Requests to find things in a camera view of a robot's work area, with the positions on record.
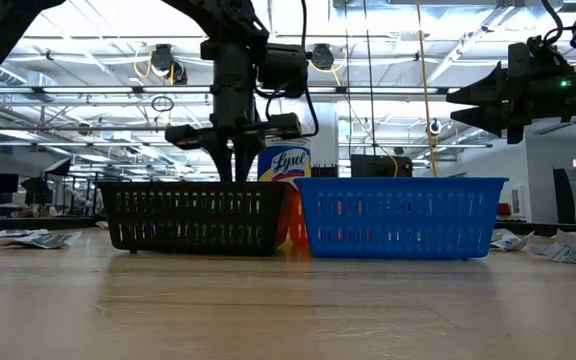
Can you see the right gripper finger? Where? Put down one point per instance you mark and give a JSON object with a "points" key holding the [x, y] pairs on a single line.
{"points": [[488, 119], [483, 90]]}

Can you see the green plastic basket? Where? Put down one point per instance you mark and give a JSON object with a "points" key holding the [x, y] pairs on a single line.
{"points": [[212, 203]]}

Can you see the blue plastic basket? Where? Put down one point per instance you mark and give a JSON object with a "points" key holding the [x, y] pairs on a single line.
{"points": [[403, 185]]}

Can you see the white pillar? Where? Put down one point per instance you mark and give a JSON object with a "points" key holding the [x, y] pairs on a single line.
{"points": [[328, 145]]}

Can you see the orange plastic basket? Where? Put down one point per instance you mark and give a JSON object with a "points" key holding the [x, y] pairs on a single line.
{"points": [[298, 220]]}

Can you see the black block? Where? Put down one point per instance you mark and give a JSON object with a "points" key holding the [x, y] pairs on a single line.
{"points": [[324, 172]]}

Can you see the Lysol wipes canister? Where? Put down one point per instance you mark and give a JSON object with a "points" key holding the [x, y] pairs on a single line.
{"points": [[283, 162]]}

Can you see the red object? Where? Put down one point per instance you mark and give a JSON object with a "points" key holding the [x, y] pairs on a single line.
{"points": [[504, 209]]}

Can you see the black monitor back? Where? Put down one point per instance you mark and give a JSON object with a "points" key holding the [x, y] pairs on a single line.
{"points": [[380, 166]]}

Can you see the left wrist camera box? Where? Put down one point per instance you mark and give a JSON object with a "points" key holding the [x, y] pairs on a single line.
{"points": [[283, 70]]}

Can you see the black plastic basket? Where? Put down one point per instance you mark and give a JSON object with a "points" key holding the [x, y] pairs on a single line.
{"points": [[193, 186]]}

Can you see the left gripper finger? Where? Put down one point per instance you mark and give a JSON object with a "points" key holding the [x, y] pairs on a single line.
{"points": [[244, 162], [222, 162]]}

